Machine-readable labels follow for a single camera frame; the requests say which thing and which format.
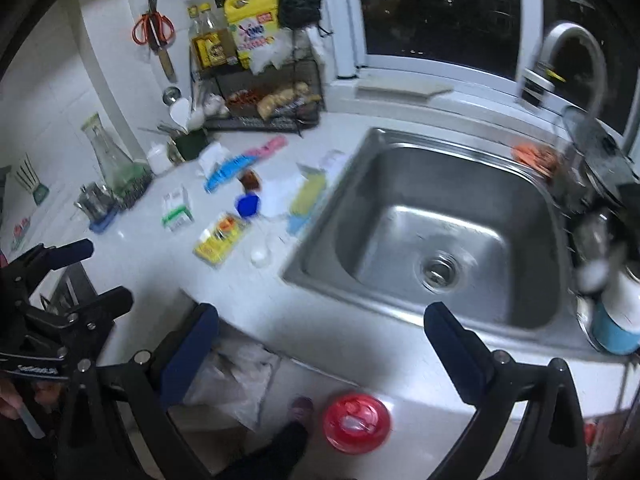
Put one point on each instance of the metal chopsticks bundle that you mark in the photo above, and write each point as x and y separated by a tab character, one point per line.
162	130

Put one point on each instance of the white framed window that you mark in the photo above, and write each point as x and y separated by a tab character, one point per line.
345	20

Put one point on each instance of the green utensil holder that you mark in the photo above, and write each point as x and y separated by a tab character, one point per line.
190	146

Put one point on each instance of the stainless steel sink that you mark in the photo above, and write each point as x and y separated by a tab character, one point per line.
425	210

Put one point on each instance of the red round bin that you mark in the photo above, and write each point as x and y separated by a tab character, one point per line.
340	436

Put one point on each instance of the small brown sauce cup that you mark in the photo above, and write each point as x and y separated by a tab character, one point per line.
249	180

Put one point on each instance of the red chilies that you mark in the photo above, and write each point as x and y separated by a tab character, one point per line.
241	98

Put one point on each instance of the person's left hand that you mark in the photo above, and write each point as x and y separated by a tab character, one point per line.
12	405

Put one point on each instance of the white and blue bowl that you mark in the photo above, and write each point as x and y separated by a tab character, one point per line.
617	322

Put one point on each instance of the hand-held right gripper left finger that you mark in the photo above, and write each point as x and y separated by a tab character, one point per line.
187	360

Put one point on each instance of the white ceramic spoon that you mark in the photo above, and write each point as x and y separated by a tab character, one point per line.
196	119
180	110

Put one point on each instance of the blue packet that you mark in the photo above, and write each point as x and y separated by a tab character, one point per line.
225	173

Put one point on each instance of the white tissue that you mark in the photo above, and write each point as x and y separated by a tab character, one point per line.
277	196

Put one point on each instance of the blue cap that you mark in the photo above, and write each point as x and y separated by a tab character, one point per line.
248	205

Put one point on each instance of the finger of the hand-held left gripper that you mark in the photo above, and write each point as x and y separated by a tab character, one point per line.
75	251
107	302

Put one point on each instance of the white and pink packet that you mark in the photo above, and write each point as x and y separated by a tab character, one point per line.
335	159

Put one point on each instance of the pale stone slab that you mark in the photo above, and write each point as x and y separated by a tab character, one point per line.
400	89

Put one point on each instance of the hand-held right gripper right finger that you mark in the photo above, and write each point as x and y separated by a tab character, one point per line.
457	355

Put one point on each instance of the clear glass bottle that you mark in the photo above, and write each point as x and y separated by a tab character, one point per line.
107	155

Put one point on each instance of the dark steel wool scrubber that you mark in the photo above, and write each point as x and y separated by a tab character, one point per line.
135	186

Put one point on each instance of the pile of metal dishes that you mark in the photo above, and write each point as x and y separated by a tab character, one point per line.
595	230

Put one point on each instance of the translucent plastic bag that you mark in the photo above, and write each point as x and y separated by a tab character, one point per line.
235	385

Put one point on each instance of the garlic bulbs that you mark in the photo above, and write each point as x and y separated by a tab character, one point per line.
213	105

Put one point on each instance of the grey curved faucet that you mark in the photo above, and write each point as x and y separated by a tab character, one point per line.
575	30

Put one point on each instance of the bag of ginger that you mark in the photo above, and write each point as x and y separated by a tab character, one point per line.
277	101

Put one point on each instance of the white paper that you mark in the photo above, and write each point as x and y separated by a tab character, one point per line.
212	156

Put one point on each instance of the green hanging brush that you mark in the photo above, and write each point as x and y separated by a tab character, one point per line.
36	191

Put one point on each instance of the white label card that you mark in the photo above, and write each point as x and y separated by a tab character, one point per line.
310	169

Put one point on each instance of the cooking oil bottle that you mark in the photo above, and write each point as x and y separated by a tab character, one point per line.
216	47
196	40

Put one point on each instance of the black bag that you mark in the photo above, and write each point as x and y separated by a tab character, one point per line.
297	7

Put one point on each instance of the orange cloth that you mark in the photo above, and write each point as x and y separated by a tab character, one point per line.
532	157

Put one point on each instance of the green and white box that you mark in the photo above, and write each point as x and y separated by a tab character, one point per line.
177	210

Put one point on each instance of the person's dark trouser leg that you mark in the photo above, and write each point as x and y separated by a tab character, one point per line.
280	454

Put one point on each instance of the person's pink slipper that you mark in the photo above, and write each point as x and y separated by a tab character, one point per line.
301	408

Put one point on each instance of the metal scourer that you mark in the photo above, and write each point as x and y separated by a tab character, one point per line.
94	202

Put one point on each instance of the steel ladle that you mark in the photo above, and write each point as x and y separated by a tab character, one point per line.
171	95

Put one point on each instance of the yellow packet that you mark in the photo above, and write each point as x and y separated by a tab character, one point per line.
220	240

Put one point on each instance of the small white cup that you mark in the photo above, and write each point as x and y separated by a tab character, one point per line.
260	256

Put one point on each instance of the white plastic bag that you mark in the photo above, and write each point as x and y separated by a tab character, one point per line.
270	54

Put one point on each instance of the yellow plastic jug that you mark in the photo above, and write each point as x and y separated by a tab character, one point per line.
250	10

